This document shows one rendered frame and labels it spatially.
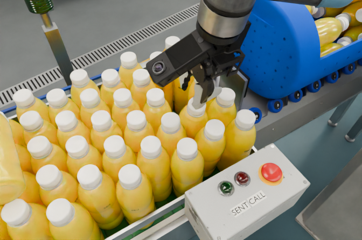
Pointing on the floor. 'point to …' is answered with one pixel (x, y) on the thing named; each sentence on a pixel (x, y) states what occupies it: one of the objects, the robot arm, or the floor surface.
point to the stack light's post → (59, 51)
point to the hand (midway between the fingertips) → (188, 97)
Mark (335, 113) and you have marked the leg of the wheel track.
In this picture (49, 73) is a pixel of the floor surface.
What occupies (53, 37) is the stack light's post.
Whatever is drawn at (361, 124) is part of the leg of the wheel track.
